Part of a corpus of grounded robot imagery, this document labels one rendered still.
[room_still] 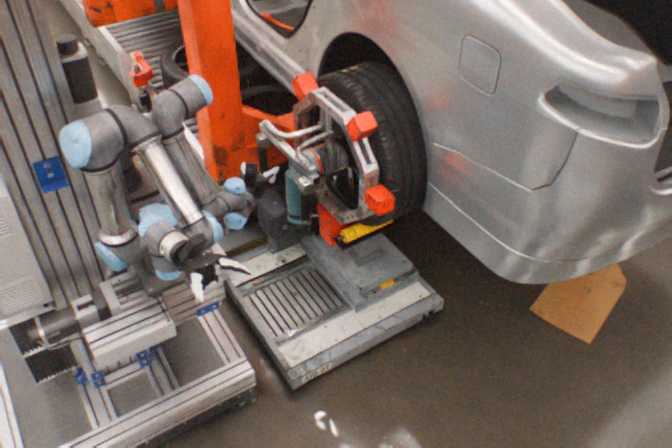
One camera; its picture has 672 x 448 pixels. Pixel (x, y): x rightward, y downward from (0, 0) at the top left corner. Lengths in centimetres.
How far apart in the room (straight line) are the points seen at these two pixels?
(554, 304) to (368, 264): 93
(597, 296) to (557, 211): 144
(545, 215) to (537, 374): 115
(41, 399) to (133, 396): 35
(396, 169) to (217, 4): 94
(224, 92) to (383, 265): 108
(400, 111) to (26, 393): 182
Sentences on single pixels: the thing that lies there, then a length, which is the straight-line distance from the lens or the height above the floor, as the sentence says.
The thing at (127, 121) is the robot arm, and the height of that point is 144.
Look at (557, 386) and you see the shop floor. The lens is 306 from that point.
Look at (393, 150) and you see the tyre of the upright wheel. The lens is 238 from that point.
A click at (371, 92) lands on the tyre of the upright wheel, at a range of 244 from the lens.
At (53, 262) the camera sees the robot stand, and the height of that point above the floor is 89.
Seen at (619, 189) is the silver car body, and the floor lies 124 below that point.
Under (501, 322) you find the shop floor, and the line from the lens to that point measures 320.
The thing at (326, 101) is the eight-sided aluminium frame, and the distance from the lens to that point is 247.
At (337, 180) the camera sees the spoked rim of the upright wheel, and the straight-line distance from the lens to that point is 285.
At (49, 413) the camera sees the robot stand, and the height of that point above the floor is 21.
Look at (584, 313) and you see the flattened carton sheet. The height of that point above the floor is 1.
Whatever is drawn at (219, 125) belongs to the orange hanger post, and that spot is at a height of 85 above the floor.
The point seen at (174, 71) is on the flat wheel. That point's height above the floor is 50.
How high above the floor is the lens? 243
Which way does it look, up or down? 40 degrees down
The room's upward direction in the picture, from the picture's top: straight up
